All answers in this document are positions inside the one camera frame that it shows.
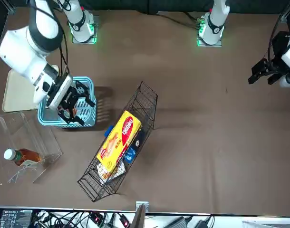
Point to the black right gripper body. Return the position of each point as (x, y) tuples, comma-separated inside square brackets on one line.
[(72, 97)]

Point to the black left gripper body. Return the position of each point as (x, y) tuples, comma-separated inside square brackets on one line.
[(278, 66)]

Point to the blue Oreo cookie box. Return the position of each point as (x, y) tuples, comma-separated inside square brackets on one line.
[(130, 155)]

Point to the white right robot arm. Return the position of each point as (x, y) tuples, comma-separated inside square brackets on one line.
[(21, 52)]

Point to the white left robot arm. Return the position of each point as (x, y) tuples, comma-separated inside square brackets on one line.
[(216, 21)]

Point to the light blue plastic shopping basket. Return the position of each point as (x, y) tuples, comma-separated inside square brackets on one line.
[(89, 121)]

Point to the clear acrylic beverage shelf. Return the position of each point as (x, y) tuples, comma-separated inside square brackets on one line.
[(28, 133)]

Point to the yellow snack box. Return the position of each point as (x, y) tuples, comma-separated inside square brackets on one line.
[(121, 137)]

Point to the beige plastic tray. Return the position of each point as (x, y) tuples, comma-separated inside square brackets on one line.
[(14, 95)]

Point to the white orange cracker box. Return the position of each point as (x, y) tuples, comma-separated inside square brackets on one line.
[(107, 174)]

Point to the dark chocolate cookie box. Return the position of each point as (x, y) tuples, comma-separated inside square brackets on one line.
[(138, 142)]

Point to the black plug with red light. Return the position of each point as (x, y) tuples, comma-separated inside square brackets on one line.
[(96, 218), (126, 222)]

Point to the black labelled power adapter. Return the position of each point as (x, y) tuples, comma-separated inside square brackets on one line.
[(14, 218)]

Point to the dark power adapter brick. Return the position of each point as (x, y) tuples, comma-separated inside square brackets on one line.
[(204, 223), (179, 223)]

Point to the aluminium frame post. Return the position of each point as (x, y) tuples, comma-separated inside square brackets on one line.
[(141, 213)]

